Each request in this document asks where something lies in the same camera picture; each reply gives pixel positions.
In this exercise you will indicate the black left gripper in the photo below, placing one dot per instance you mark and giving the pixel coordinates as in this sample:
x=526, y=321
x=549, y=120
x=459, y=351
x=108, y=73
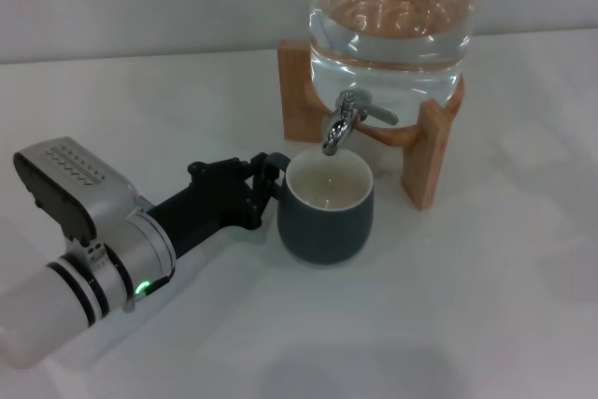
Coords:
x=205, y=205

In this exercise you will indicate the dark teal ceramic mug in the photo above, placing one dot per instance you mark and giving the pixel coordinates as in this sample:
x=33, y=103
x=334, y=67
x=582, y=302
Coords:
x=322, y=235

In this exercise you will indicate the chrome faucet tap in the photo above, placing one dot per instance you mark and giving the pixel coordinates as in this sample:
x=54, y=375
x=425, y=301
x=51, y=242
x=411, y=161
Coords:
x=343, y=114

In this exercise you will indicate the wooden dispenser stand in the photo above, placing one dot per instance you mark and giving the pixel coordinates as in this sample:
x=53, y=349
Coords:
x=432, y=161

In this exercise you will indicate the clear glass water dispenser jar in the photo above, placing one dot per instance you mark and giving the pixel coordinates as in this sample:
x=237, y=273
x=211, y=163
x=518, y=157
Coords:
x=392, y=20

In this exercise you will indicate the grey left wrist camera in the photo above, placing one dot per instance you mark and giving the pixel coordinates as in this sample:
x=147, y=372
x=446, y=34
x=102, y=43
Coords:
x=70, y=184

